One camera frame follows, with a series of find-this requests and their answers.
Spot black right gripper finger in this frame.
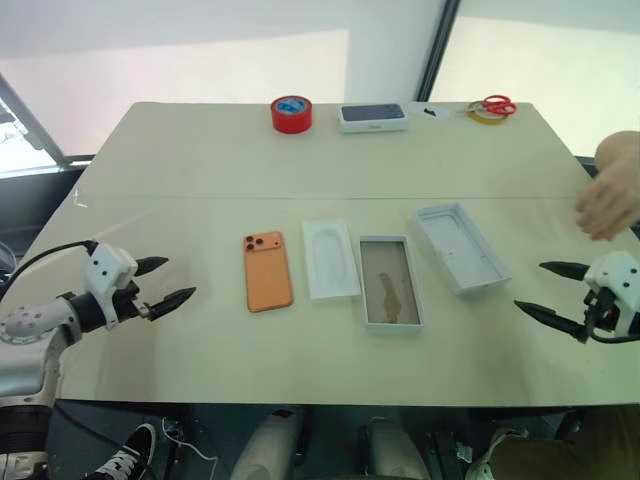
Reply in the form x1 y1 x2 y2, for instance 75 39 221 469
513 299 591 345
538 260 592 283

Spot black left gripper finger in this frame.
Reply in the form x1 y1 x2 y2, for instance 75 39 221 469
147 287 197 322
134 256 170 280

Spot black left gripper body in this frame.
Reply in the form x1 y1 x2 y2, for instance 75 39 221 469
110 279 154 329

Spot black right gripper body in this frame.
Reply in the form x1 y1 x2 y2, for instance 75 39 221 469
582 285 621 332

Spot orange smartphone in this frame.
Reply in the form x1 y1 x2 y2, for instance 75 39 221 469
243 230 295 314

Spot white phone box lid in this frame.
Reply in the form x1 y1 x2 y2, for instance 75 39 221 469
412 201 514 297

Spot white phone box base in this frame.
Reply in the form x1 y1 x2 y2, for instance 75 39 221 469
358 233 429 337

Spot white moulded insert tray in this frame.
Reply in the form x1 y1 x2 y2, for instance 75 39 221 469
301 215 362 301

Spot white box with dark phone print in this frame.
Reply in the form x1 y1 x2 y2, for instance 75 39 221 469
337 101 410 135

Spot person bare hand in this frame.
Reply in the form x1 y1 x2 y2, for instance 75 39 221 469
574 154 640 242

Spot olive brown trousers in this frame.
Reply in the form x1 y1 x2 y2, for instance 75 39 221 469
487 404 640 480

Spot black and white sneaker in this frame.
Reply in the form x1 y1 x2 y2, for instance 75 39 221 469
92 422 157 480

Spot white shoe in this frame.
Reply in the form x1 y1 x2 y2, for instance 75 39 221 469
467 449 501 480

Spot yellow tape roll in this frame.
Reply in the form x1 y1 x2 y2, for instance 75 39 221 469
467 102 511 124

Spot grey rounded shape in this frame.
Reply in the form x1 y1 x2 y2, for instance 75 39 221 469
355 418 432 480
229 405 307 480

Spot red tape roll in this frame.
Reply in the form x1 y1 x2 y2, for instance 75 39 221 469
270 95 314 135

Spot dark window pillar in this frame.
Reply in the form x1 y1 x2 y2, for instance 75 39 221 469
413 0 462 104

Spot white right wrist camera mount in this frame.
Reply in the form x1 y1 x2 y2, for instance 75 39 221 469
583 251 640 337

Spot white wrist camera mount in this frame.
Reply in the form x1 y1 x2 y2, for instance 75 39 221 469
583 251 640 337
83 243 139 331

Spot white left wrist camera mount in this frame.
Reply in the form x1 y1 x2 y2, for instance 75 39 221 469
83 243 139 331

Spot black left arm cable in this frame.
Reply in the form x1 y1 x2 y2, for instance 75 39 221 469
0 240 99 301

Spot thin white floor cable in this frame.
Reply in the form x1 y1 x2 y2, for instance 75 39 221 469
162 418 216 461

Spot red handled scissors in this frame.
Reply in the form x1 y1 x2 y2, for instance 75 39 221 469
453 94 518 117

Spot grey slanted window frame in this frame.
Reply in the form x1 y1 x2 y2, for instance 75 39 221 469
0 73 69 166

